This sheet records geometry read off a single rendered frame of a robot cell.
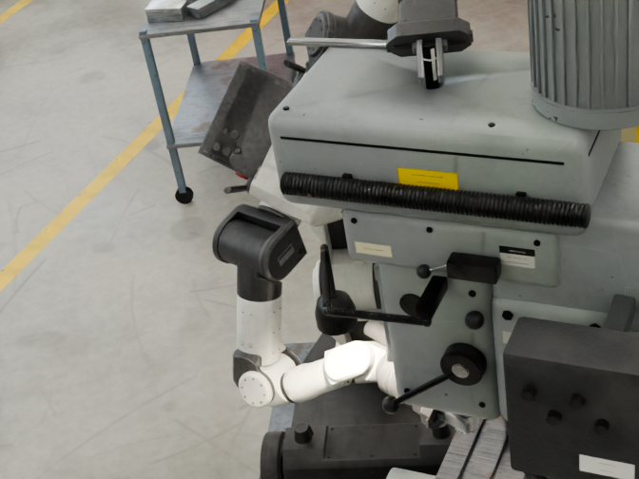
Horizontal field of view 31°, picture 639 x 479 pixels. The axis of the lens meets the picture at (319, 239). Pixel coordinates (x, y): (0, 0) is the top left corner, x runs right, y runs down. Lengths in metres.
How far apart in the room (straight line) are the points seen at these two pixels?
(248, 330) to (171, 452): 1.69
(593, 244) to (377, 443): 1.44
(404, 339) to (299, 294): 2.61
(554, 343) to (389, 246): 0.38
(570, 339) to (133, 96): 4.94
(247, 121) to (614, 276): 0.86
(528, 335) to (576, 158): 0.25
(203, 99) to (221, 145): 3.12
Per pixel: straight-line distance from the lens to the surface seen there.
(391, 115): 1.63
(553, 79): 1.54
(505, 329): 1.76
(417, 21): 1.69
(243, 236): 2.24
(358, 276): 2.70
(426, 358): 1.89
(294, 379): 2.29
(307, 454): 2.95
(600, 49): 1.49
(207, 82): 5.48
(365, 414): 3.08
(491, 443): 2.44
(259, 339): 2.29
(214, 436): 3.95
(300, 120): 1.67
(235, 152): 2.23
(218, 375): 4.18
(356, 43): 1.84
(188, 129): 5.10
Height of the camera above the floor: 2.67
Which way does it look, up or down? 34 degrees down
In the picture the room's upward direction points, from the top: 10 degrees counter-clockwise
